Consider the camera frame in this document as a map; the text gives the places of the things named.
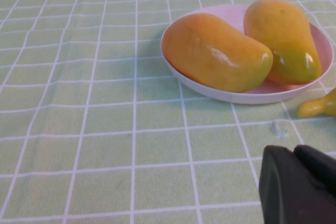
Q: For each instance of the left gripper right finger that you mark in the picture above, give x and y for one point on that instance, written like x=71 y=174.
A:
x=320 y=166

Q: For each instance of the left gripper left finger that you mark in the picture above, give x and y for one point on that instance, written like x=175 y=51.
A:
x=288 y=195

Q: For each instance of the long yellow banana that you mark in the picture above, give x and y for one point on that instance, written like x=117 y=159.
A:
x=315 y=107

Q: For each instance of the yellow mango with green tip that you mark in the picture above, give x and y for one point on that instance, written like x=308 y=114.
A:
x=283 y=37

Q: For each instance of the orange mango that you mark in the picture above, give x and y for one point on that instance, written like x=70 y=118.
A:
x=210 y=51

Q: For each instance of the pink round plate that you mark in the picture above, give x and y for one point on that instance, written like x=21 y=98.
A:
x=236 y=98

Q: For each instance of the green checked tablecloth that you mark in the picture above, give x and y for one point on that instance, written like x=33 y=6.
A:
x=78 y=129

